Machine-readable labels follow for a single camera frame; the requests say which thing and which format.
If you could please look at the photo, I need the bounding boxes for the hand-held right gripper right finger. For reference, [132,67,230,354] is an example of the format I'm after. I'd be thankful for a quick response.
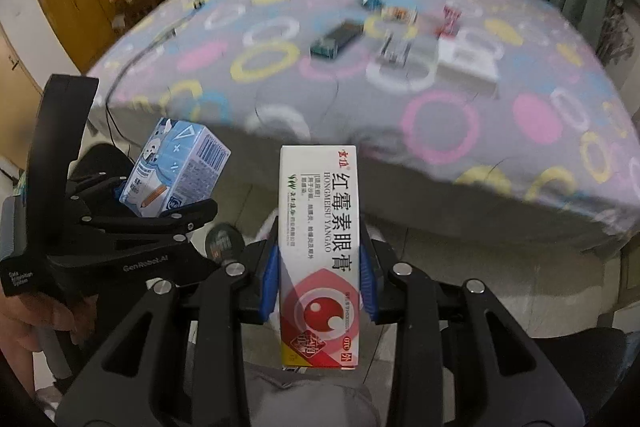
[357,222,608,427]

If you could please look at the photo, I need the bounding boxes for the white flat box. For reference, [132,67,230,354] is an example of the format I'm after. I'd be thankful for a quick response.
[439,41,500,88]

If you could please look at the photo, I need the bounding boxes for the blue milk carton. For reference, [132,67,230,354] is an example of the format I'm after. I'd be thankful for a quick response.
[120,117,232,218]

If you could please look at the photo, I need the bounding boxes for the floral cloth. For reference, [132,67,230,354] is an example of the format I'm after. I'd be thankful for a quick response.
[597,0,636,62]

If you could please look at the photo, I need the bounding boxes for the grey blanket coloured rings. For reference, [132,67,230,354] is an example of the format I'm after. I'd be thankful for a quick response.
[85,0,640,253]

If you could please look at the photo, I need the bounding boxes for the clear plastic wrapper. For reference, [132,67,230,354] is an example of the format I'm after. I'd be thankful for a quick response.
[376,32,416,66]

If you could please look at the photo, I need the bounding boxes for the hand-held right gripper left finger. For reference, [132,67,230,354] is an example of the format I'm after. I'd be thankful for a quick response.
[52,217,281,427]

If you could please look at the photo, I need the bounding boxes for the black cable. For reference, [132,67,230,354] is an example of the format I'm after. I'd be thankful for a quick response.
[102,0,206,148]

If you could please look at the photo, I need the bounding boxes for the teal box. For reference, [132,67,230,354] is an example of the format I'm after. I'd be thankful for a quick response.
[309,21,362,60]

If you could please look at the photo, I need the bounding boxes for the white medicine box red eye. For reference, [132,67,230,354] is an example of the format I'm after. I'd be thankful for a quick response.
[277,144,362,370]

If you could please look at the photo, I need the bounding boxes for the dark can red label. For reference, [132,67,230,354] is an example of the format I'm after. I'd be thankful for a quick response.
[206,223,246,264]

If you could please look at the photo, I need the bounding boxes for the beige bed base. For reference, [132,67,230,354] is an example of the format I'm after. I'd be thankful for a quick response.
[360,202,628,340]

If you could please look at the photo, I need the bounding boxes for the white packet orange print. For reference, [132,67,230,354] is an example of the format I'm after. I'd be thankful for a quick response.
[381,5,418,24]

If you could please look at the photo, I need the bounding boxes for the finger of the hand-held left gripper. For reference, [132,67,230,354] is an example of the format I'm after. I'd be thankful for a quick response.
[69,173,130,204]
[82,198,219,242]

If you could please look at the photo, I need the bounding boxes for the person's left hand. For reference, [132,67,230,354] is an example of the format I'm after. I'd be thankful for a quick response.
[0,292,98,413]

